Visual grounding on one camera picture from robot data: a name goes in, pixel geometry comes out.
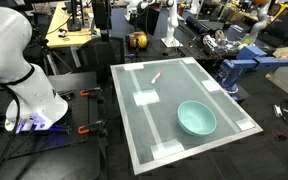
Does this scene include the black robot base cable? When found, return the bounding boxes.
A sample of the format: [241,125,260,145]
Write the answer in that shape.
[0,81,21,180]

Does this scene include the small black clamp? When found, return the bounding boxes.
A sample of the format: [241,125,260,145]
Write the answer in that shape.
[57,89,76,101]

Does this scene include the black tripod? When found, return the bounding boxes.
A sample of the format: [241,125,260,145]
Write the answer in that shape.
[33,38,74,76]

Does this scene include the black stand on desk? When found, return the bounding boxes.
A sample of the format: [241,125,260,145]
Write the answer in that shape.
[67,0,86,33]

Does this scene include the black office chair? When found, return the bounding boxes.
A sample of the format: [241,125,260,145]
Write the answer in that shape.
[76,35,126,84]

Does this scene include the green bowl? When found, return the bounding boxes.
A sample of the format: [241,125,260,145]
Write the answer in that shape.
[177,100,218,137]

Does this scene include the red cable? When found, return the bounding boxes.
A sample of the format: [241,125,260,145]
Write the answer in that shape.
[271,126,288,141]

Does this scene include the metal mechanical device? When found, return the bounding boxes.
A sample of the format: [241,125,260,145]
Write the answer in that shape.
[202,29,229,52]

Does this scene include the white robot arm grey joints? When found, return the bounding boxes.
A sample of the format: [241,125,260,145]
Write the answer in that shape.
[248,0,273,44]

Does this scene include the orange marker with white cap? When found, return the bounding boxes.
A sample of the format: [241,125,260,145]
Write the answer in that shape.
[150,71,164,85]

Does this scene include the wooden desk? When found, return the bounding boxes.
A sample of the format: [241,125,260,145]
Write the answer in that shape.
[45,1,102,49]

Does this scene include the tan cardboard piece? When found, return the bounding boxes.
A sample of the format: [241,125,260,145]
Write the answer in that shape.
[272,45,288,60]

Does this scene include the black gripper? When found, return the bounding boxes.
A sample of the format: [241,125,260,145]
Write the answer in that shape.
[92,0,112,43]

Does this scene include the black cylinder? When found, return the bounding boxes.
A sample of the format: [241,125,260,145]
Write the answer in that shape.
[185,15,215,34]

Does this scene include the orange handled black clamp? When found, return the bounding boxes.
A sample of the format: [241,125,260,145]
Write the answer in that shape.
[79,87,106,104]
[77,119,107,138]

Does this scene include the black perforated breadboard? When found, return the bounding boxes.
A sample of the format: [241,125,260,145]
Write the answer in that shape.
[0,79,92,165]

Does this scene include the white power adapter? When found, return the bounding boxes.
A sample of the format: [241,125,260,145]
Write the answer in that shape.
[273,104,284,118]

